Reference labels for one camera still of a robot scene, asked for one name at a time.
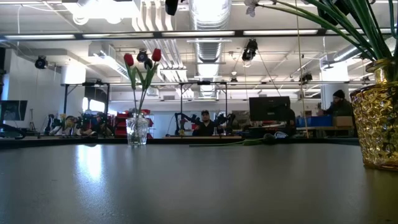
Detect black overhead light beam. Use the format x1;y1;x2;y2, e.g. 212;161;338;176
0;28;398;40

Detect black metal rig frame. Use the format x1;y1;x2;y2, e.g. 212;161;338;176
179;80;228;138
62;81;111;134

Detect blue storage bin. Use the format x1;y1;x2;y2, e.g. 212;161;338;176
295;114;333;128

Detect red artificial tulip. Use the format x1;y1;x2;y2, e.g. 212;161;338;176
123;52;140;144
138;47;162;144

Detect black computer monitor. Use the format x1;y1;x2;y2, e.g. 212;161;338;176
0;100;28;121
248;96;292;122

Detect clear glass vase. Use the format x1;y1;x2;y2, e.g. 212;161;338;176
126;116;150;147

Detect person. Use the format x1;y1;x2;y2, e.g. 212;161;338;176
192;110;220;137
287;107;298;136
317;89;357;138

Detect white blossom spray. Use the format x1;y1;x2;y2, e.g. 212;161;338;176
243;0;383;62
306;0;392;62

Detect black table mat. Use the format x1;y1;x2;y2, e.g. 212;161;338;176
0;142;398;224

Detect green flower stem lying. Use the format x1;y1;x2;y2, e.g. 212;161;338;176
188;133;276;147

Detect hanging cord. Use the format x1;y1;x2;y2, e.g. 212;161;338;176
294;0;310;139

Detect silver ventilation duct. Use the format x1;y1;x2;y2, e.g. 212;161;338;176
188;0;233;63

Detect yellow glass vase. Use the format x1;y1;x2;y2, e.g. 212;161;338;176
349;58;398;171

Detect white ventilation duct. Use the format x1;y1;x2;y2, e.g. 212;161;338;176
62;0;141;26

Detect cardboard box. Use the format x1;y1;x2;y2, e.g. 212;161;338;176
332;116;354;128

